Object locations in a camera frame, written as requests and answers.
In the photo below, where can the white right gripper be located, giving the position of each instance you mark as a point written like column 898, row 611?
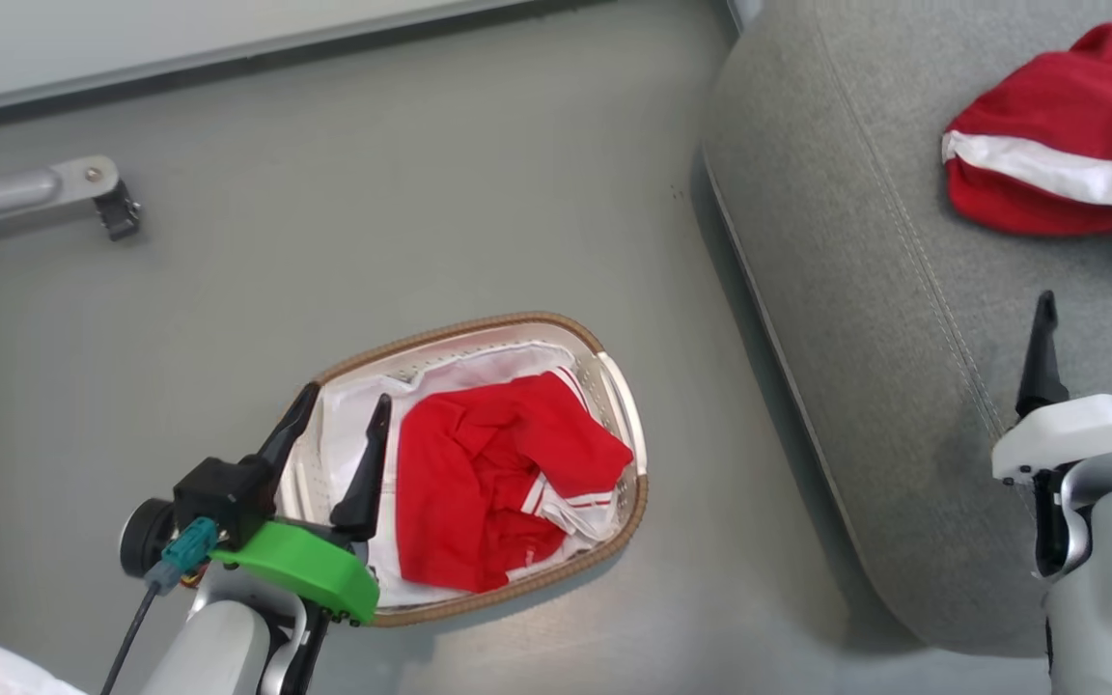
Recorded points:
column 1068, row 430

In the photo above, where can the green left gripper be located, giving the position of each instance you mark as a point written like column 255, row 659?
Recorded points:
column 300, row 569

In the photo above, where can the white laundry basket brown rim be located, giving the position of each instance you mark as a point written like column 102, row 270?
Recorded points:
column 614, row 405

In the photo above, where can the red shorts with white stripes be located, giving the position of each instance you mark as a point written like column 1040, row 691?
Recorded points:
column 488, row 483

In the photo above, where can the grey sofa cushion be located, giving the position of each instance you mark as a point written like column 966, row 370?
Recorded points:
column 865, row 290

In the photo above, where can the red garment with white band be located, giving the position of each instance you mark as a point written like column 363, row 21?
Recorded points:
column 1058, row 125

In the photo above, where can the grey metal leg with caster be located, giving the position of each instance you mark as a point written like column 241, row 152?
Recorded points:
column 25, row 191

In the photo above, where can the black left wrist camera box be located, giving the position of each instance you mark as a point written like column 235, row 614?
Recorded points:
column 218, row 497

